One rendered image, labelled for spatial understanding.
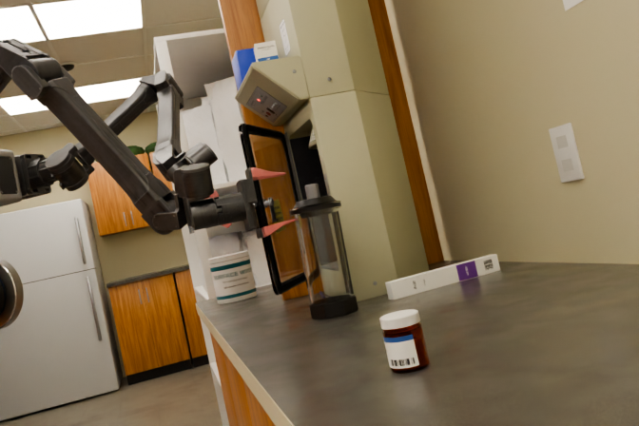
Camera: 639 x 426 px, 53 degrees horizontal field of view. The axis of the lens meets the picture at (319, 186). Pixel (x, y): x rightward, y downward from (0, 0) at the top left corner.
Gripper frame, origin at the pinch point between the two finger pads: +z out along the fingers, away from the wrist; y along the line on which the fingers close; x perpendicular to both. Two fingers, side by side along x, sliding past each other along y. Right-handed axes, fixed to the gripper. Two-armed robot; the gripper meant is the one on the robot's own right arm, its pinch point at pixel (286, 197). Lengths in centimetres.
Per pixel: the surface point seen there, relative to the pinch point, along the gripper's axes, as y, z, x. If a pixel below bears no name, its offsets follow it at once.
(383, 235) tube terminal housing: -12.3, 22.3, 9.5
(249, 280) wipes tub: -19, -1, 77
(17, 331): -39, -157, 498
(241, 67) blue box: 36.3, 1.6, 28.3
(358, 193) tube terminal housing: -1.8, 18.6, 9.3
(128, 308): -43, -62, 511
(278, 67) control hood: 29.7, 6.3, 8.9
